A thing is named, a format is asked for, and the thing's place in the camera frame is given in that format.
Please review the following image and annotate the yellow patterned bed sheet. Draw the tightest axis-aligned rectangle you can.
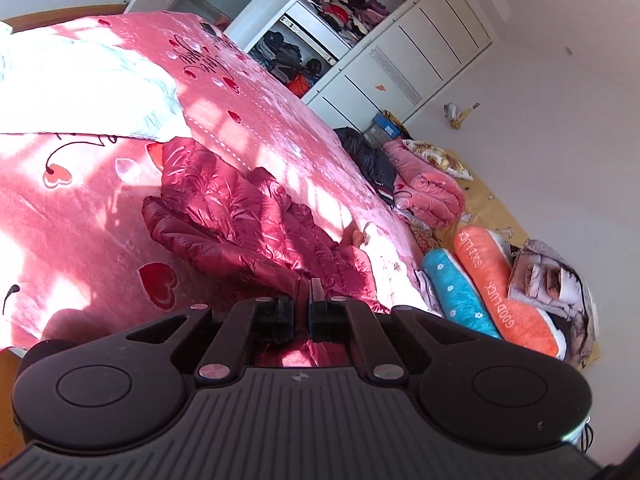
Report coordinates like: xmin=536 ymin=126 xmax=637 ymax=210
xmin=414 ymin=147 xmax=534 ymax=263

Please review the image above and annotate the white down jacket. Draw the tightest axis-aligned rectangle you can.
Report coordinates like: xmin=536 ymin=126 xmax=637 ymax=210
xmin=0 ymin=22 xmax=194 ymax=142

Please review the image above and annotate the white wardrobe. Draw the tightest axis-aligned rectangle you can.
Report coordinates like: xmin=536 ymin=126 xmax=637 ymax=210
xmin=225 ymin=0 xmax=501 ymax=127

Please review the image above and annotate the blue shoe box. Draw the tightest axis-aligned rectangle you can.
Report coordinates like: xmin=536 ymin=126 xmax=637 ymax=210
xmin=372 ymin=112 xmax=402 ymax=139

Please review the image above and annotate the floral pillow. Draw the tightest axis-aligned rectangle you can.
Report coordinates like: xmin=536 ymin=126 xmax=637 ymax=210
xmin=402 ymin=138 xmax=474 ymax=182

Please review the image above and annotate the orange towel pillow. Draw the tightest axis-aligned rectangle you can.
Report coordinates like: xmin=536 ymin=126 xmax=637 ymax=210
xmin=453 ymin=226 xmax=561 ymax=359

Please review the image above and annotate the pile of colourful folded clothes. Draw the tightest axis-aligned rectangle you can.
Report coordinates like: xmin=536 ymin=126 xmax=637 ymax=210
xmin=304 ymin=0 xmax=392 ymax=45

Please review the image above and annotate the orange bag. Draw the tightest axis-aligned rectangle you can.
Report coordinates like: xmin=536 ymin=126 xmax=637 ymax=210
xmin=287 ymin=73 xmax=314 ymax=98

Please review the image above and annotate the grey patterned bag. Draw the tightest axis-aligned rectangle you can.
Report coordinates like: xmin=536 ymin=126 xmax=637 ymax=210
xmin=507 ymin=239 xmax=597 ymax=363

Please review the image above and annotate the red down jacket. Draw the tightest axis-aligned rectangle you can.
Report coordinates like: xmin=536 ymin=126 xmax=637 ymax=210
xmin=141 ymin=136 xmax=393 ymax=368

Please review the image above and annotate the pink folded quilt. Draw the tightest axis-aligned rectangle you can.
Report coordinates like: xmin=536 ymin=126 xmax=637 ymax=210
xmin=384 ymin=140 xmax=467 ymax=232

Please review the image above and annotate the black jacket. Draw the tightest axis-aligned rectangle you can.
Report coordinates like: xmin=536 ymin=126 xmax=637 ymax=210
xmin=333 ymin=127 xmax=399 ymax=202

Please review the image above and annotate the pile of dark folded clothes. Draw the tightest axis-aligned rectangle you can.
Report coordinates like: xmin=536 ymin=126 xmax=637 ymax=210
xmin=249 ymin=30 xmax=332 ymax=98

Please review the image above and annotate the blue towel pillow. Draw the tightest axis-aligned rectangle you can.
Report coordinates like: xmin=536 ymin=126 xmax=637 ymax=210
xmin=422 ymin=248 xmax=502 ymax=339

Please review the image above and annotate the pink heart print blanket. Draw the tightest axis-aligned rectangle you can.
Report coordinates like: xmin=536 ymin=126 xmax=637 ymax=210
xmin=0 ymin=10 xmax=442 ymax=352

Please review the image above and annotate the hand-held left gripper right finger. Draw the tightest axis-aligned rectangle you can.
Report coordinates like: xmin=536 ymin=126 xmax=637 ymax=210
xmin=308 ymin=278 xmax=484 ymax=386

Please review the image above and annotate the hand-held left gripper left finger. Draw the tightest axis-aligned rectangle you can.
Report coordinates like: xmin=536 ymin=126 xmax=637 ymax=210
xmin=121 ymin=279 xmax=307 ymax=386

